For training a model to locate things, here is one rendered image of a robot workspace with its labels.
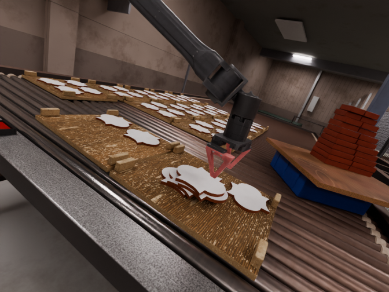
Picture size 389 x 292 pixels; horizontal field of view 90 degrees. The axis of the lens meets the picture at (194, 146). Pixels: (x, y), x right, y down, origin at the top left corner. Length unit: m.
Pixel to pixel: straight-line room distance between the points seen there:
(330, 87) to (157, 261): 9.90
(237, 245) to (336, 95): 9.72
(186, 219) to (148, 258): 0.11
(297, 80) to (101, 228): 10.04
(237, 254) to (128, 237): 0.21
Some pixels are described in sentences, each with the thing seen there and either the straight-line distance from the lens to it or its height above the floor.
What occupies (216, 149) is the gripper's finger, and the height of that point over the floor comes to 1.09.
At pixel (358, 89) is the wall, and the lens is 10.10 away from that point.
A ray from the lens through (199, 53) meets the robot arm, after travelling 0.45.
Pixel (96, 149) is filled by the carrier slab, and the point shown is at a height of 0.94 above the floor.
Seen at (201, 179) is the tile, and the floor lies 0.98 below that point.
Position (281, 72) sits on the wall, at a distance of 10.41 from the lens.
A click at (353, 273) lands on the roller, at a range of 0.68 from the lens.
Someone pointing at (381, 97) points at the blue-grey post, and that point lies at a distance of 2.23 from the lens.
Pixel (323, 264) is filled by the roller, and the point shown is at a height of 0.92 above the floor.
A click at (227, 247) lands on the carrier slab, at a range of 0.44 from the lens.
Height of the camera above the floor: 1.22
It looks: 19 degrees down
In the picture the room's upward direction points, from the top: 18 degrees clockwise
